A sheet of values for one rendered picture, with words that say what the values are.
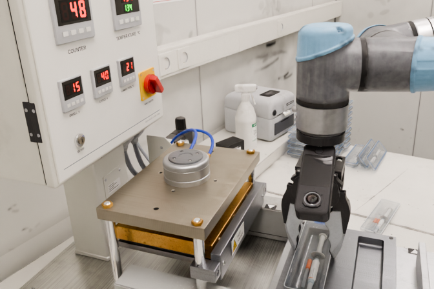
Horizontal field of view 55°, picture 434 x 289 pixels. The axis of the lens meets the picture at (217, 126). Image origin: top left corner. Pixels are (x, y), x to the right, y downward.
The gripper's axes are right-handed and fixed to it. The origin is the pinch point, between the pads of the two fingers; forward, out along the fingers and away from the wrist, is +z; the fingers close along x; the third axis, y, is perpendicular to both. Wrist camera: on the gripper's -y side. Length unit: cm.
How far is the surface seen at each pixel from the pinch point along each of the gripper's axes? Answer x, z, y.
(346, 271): -5.4, 1.5, -2.0
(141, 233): 25.2, -4.5, -10.4
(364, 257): -7.8, 3.0, 4.6
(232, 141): 40, 14, 72
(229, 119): 50, 15, 96
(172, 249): 20.0, -2.6, -10.4
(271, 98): 32, 4, 95
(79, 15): 34, -38, -7
